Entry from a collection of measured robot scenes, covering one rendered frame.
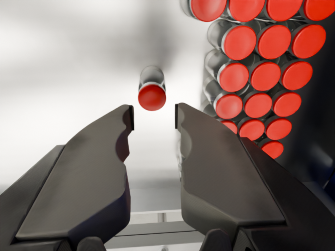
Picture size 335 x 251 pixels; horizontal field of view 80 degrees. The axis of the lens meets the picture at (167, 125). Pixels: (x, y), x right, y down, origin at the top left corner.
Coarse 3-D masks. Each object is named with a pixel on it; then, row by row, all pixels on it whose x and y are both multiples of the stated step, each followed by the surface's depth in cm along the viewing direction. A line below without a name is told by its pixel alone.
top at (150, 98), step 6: (150, 84) 14; (144, 90) 14; (150, 90) 14; (156, 90) 14; (162, 90) 14; (138, 96) 14; (144, 96) 14; (150, 96) 14; (156, 96) 14; (162, 96) 14; (144, 102) 14; (150, 102) 14; (156, 102) 14; (162, 102) 14; (144, 108) 15; (150, 108) 15; (156, 108) 15
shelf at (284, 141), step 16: (320, 64) 19; (320, 80) 20; (304, 96) 20; (320, 96) 21; (304, 112) 21; (320, 112) 22; (304, 128) 23; (320, 128) 23; (288, 144) 24; (304, 144) 24; (320, 144) 24; (288, 160) 25; (304, 160) 25; (320, 160) 26; (304, 176) 27; (320, 176) 27
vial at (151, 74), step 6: (150, 66) 17; (144, 72) 17; (150, 72) 16; (156, 72) 16; (162, 72) 17; (144, 78) 15; (150, 78) 15; (156, 78) 15; (162, 78) 16; (144, 84) 14; (156, 84) 14; (162, 84) 15; (138, 90) 15
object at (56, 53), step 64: (0, 0) 14; (64, 0) 15; (128, 0) 15; (0, 64) 17; (64, 64) 17; (128, 64) 17; (192, 64) 18; (0, 128) 20; (64, 128) 20; (0, 192) 25
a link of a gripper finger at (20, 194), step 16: (64, 144) 8; (48, 160) 7; (32, 176) 7; (16, 192) 6; (32, 192) 6; (0, 208) 6; (16, 208) 6; (0, 224) 5; (16, 224) 5; (0, 240) 5; (16, 240) 5; (32, 240) 5; (48, 240) 5; (64, 240) 5
